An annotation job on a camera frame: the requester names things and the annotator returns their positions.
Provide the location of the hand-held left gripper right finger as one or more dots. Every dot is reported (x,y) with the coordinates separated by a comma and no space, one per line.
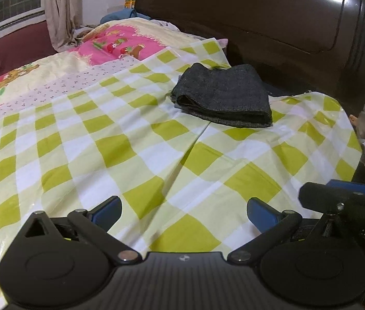
(260,213)

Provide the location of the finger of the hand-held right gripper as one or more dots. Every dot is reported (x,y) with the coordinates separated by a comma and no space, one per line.
(353,188)
(324,197)

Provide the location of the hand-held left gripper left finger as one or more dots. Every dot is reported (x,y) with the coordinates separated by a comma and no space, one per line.
(110,210)

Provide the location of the dark grey pants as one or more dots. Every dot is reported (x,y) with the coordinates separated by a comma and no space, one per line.
(224,97)

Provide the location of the yellow-green checked bed sheet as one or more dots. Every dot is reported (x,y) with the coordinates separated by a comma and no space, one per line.
(105,155)

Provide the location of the pink printed blanket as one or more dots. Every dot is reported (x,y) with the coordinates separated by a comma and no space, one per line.
(72,58)

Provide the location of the dark brown headboard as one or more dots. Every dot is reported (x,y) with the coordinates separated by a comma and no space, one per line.
(282,22)

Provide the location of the blue cloth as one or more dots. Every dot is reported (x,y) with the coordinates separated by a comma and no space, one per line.
(121,14)

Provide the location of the beige curtain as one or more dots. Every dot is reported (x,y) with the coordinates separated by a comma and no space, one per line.
(61,9)

